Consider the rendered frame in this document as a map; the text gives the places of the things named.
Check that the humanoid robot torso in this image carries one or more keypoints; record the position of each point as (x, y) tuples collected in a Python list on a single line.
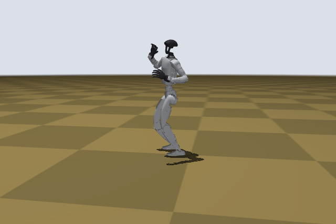
[(168, 70)]

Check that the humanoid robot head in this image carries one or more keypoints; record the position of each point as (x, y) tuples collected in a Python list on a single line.
[(170, 44)]

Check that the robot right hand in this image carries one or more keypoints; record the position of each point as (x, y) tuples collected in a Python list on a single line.
[(153, 50)]

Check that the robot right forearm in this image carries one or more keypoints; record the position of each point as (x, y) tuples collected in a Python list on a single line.
[(153, 61)]

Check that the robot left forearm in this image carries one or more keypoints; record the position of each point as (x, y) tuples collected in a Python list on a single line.
[(178, 80)]

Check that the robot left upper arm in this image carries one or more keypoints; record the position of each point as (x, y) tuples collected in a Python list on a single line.
[(177, 66)]

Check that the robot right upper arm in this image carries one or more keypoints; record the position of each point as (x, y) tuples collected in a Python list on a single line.
[(158, 64)]

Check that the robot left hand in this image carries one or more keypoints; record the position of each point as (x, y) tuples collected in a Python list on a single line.
[(161, 75)]

